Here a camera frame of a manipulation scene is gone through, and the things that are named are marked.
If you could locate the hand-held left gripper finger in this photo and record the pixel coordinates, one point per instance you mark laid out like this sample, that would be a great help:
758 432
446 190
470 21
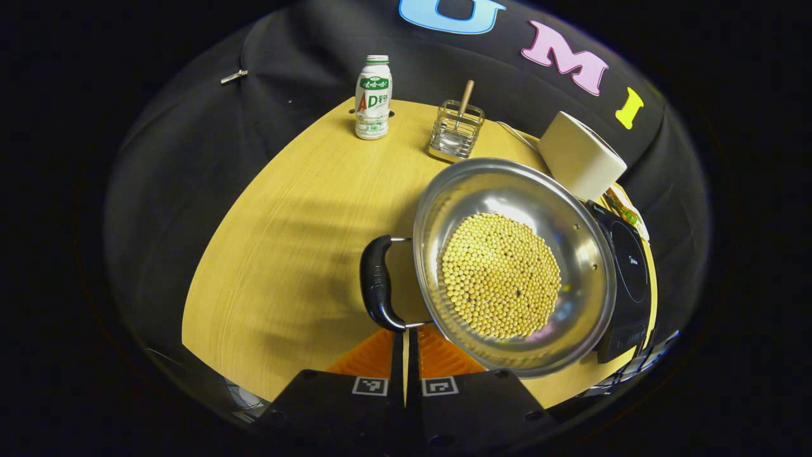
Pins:
398 362
413 362

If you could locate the black induction cooktop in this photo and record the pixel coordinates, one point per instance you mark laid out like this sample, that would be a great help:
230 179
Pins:
631 273

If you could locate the pile of soybeans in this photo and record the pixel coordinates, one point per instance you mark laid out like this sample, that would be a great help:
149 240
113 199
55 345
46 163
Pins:
501 276

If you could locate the sandwich on plate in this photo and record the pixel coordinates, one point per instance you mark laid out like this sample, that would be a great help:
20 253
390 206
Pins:
625 209

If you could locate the white cylindrical container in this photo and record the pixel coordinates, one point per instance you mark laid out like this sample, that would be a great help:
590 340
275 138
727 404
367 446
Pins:
580 155

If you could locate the white green-label drink bottle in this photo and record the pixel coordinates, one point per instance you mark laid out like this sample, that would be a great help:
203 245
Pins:
373 95

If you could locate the wooden stick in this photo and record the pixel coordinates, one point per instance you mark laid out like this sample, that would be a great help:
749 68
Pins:
466 95

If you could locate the metal clip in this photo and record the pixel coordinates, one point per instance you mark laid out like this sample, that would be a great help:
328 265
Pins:
233 77

